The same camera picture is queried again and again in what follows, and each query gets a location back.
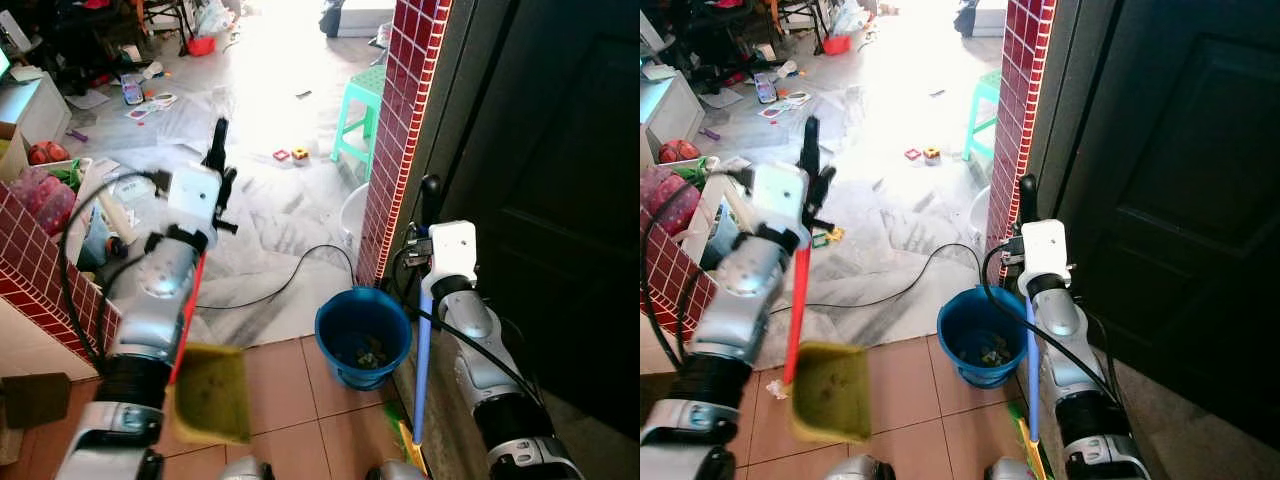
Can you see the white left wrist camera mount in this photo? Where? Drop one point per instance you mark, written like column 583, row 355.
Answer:
column 193, row 195
column 778, row 195

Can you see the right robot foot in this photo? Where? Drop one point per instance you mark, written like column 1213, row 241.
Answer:
column 1003, row 471
column 395, row 471

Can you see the dark bag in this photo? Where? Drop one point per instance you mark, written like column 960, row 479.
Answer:
column 332, row 18
column 965, row 18

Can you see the green plastic stool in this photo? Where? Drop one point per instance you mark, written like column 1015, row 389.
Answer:
column 988, row 92
column 368, row 92

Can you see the red orange ball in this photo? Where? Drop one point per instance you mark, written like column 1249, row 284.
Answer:
column 678, row 151
column 47, row 153

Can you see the white basket with clutter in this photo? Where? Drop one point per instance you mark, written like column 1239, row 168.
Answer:
column 100, row 225
column 722, row 215

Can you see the dark panelled door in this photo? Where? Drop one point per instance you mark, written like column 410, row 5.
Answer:
column 550, row 180
column 1170, row 180

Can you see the blue plastic bucket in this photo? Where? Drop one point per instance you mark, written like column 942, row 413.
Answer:
column 350, row 318
column 965, row 318

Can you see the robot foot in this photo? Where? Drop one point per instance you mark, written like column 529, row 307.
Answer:
column 1003, row 471
column 395, row 471
column 850, row 469
column 245, row 470

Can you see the white plastic basin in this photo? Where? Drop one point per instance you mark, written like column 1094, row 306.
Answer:
column 353, row 215
column 980, row 212

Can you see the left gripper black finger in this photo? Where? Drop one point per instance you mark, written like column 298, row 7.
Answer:
column 217, row 145
column 812, row 145
column 228, row 188
column 823, row 185

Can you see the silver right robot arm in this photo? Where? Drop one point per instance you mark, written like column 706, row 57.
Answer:
column 1065, row 320
column 480, row 340

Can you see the small red basket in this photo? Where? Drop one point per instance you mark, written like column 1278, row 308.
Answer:
column 201, row 46
column 837, row 45

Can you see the small yellow toy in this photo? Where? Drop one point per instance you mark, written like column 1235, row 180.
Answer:
column 932, row 153
column 301, row 154

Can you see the black chair frame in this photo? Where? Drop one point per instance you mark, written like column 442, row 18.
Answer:
column 735, row 35
column 110, row 35

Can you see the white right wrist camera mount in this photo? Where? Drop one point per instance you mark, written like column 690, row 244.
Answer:
column 452, row 250
column 1043, row 248

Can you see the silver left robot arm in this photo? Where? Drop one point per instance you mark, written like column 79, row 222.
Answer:
column 745, row 290
column 150, row 300

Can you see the white paper scrap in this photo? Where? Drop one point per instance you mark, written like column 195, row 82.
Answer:
column 776, row 388

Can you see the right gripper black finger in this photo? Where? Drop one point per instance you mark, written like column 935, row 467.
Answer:
column 1027, row 200
column 431, row 200

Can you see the white plastic bag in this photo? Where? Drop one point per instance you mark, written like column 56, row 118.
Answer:
column 850, row 17
column 213, row 17

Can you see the open cardboard box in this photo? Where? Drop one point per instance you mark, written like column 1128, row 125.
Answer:
column 12, row 150

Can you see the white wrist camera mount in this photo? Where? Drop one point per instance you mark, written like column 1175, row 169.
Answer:
column 778, row 195
column 1043, row 248
column 452, row 250
column 193, row 195

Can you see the pink mesh bag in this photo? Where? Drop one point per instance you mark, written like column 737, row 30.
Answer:
column 45, row 200
column 670, row 200

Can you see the green yellow toy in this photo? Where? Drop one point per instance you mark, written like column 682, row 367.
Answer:
column 828, row 238

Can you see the blue purple packet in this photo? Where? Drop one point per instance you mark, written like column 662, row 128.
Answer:
column 131, row 89
column 765, row 88

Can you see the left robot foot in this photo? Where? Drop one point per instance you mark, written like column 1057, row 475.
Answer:
column 850, row 469
column 245, row 470

